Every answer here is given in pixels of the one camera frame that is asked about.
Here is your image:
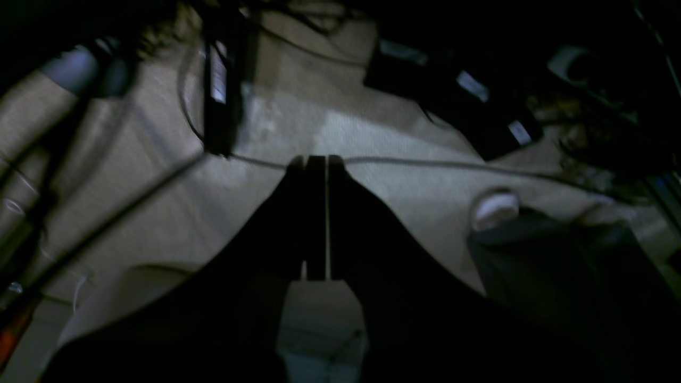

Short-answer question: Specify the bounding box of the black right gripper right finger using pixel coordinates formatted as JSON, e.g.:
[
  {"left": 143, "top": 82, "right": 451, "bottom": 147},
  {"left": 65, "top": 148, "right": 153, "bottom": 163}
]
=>
[{"left": 327, "top": 155, "right": 606, "bottom": 382}]

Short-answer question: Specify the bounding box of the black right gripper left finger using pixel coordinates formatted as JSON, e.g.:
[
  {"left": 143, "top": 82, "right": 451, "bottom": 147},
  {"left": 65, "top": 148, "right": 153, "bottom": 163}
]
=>
[{"left": 40, "top": 156, "right": 305, "bottom": 382}]

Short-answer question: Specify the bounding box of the white shoe tip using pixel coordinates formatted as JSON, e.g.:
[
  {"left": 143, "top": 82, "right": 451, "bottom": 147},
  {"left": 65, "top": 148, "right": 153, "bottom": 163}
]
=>
[{"left": 469, "top": 188, "right": 521, "bottom": 232}]

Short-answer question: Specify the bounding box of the thin grey floor cable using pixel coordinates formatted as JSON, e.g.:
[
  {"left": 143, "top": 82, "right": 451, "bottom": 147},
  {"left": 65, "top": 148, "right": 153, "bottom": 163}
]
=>
[{"left": 178, "top": 48, "right": 602, "bottom": 187}]

